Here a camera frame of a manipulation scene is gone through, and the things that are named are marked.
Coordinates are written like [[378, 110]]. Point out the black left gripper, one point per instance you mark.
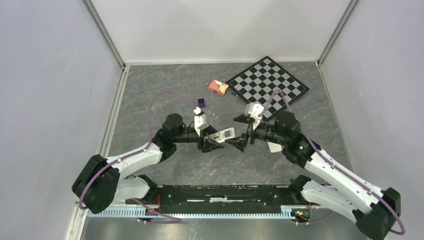
[[206, 146]]

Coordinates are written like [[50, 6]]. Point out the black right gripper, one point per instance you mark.
[[239, 142]]

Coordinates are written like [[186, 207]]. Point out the red and white remote control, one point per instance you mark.
[[274, 147]]

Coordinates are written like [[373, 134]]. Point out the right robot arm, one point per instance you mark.
[[373, 210]]

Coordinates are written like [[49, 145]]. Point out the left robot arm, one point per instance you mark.
[[105, 180]]

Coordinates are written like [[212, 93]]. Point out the purple plastic block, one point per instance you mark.
[[201, 103]]

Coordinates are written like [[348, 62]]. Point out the black and white chessboard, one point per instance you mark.
[[256, 83]]

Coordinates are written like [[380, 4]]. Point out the red playing card box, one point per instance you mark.
[[218, 87]]

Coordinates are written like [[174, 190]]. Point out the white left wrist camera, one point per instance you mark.
[[200, 120]]

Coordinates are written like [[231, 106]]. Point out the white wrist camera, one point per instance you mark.
[[254, 111], [200, 120]]

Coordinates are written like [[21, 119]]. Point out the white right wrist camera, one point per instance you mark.
[[254, 111]]

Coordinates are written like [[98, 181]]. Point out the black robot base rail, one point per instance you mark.
[[263, 201]]

